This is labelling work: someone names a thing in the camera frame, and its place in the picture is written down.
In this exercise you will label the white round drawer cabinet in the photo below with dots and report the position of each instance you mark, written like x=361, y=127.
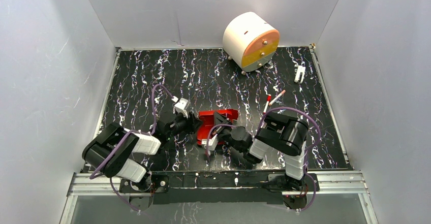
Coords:
x=250, y=41

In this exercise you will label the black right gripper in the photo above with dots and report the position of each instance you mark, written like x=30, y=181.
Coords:
x=220, y=119

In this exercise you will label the red capped white pen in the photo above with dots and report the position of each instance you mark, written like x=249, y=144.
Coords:
x=267, y=103

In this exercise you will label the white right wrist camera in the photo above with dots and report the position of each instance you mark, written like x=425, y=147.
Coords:
x=210, y=144

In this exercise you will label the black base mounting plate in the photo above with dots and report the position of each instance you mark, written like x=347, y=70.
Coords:
x=267, y=186

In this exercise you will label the red paper box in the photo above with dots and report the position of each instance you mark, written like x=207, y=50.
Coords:
x=207, y=117

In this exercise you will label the pink capped white pen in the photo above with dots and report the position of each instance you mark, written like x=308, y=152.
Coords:
x=276, y=97

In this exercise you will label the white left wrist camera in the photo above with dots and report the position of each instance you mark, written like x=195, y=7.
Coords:
x=181, y=107

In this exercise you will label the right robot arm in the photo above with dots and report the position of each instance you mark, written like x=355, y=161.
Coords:
x=284, y=133

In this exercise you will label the white clip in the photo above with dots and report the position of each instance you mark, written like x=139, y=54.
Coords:
x=299, y=76

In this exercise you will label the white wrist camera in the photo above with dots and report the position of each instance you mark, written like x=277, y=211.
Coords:
x=210, y=144
x=181, y=107

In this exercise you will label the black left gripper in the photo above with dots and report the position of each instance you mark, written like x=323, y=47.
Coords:
x=194, y=122

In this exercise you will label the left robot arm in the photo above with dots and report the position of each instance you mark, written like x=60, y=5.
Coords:
x=109, y=152

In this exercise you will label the aluminium frame rail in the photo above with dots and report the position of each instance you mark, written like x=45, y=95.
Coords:
x=330, y=182

